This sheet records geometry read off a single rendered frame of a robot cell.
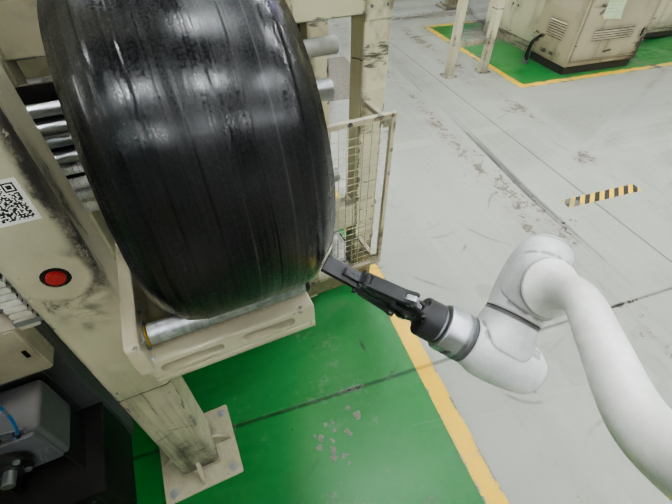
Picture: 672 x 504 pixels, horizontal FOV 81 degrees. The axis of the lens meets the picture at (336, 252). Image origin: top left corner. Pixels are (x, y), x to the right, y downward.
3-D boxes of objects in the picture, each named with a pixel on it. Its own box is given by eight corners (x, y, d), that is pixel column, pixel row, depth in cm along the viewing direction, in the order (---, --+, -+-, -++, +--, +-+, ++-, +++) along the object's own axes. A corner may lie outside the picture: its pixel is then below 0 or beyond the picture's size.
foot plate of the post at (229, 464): (167, 507, 134) (164, 504, 132) (158, 433, 152) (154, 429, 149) (244, 471, 142) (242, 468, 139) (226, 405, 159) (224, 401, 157)
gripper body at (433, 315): (441, 340, 67) (394, 315, 67) (421, 344, 75) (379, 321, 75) (455, 302, 70) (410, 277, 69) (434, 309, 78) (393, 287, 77)
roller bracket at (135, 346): (141, 378, 77) (122, 352, 70) (127, 248, 102) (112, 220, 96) (159, 371, 78) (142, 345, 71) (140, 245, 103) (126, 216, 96)
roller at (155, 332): (138, 334, 75) (139, 321, 79) (147, 351, 77) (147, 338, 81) (308, 277, 85) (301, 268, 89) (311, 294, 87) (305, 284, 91)
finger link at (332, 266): (354, 288, 71) (355, 287, 70) (320, 269, 71) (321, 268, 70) (361, 274, 72) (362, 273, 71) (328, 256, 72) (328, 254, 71)
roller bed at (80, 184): (66, 222, 102) (-4, 113, 81) (67, 191, 112) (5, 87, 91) (145, 203, 108) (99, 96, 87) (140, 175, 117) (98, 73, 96)
